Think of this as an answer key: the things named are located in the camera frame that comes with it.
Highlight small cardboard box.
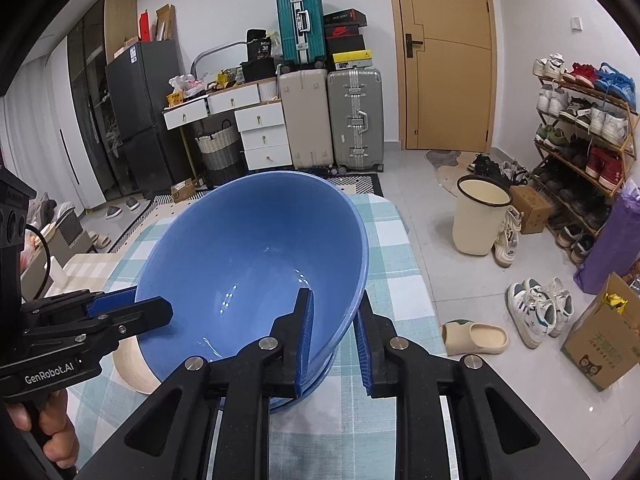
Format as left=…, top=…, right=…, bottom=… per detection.
left=171, top=178, right=197, bottom=203

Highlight teal plaid tablecloth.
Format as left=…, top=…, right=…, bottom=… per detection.
left=65, top=187, right=461, bottom=480

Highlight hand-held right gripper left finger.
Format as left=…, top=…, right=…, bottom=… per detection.
left=82, top=287, right=317, bottom=480

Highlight silver suitcase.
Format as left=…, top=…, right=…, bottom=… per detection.
left=326, top=67, right=385, bottom=172

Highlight white wardrobe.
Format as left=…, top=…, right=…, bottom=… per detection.
left=50, top=40, right=108, bottom=208

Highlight person's left hand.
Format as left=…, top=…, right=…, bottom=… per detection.
left=6, top=387, right=81, bottom=471

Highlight grey arched frame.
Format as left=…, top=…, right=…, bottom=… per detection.
left=191, top=42, right=248, bottom=78

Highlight grey armchair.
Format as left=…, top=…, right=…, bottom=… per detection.
left=27, top=200, right=86, bottom=261

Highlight wooden door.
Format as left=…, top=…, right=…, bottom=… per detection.
left=386, top=0, right=501, bottom=153

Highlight long cardboard box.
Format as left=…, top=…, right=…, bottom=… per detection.
left=155, top=4, right=177, bottom=42

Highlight beige checked tablecloth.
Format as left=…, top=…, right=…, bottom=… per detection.
left=60, top=252, right=121, bottom=301

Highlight teal suitcase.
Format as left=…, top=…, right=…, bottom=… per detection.
left=275, top=0, right=328, bottom=72

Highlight dark glass cabinet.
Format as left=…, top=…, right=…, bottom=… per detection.
left=67, top=7, right=136, bottom=201

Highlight red and black shoe box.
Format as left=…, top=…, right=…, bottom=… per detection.
left=325, top=22, right=366, bottom=53

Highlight brown cardboard box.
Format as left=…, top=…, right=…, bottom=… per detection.
left=509, top=185, right=553, bottom=235

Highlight cream round plate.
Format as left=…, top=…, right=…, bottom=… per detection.
left=112, top=335, right=162, bottom=395

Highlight white high sneakers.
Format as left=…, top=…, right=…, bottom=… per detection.
left=492, top=205, right=523, bottom=268

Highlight yellow and black shoe box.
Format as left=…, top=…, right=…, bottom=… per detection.
left=331, top=50, right=375, bottom=71

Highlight printed cardboard box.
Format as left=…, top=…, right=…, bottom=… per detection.
left=560, top=272, right=640, bottom=392

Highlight black paper bag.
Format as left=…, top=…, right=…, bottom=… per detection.
left=246, top=28, right=275, bottom=61

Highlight white drawer desk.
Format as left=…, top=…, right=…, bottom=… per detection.
left=163, top=82, right=293, bottom=186

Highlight blue bowl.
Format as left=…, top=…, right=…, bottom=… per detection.
left=134, top=171, right=370, bottom=391
left=269, top=352, right=337, bottom=415

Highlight woven laundry basket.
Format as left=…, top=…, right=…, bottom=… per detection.
left=195, top=120, right=243, bottom=186

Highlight white sneaker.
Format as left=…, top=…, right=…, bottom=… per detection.
left=522, top=276, right=576, bottom=338
left=506, top=280, right=558, bottom=350

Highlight black refrigerator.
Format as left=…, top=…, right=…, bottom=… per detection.
left=105, top=39, right=193, bottom=200

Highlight wooden shoe rack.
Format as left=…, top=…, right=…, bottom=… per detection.
left=531, top=52, right=640, bottom=266

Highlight beige suitcase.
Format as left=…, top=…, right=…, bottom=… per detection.
left=278, top=67, right=335, bottom=171

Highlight white plastic bag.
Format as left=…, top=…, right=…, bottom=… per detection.
left=168, top=74, right=208, bottom=98

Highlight cream trash bin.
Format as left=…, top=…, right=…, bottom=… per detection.
left=451, top=175, right=515, bottom=257

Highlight black shoes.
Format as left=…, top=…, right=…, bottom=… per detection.
left=467, top=154, right=506, bottom=183

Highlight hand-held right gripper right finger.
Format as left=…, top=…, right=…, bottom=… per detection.
left=352, top=290, right=591, bottom=480

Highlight black cable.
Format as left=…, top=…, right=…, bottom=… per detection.
left=21, top=224, right=52, bottom=303

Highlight black storage box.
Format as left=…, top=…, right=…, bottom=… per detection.
left=241, top=58, right=277, bottom=82

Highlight purple bag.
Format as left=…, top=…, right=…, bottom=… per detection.
left=572, top=178, right=640, bottom=296

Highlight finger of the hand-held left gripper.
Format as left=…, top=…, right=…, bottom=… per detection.
left=22, top=296, right=175, bottom=357
left=20, top=286, right=139, bottom=320

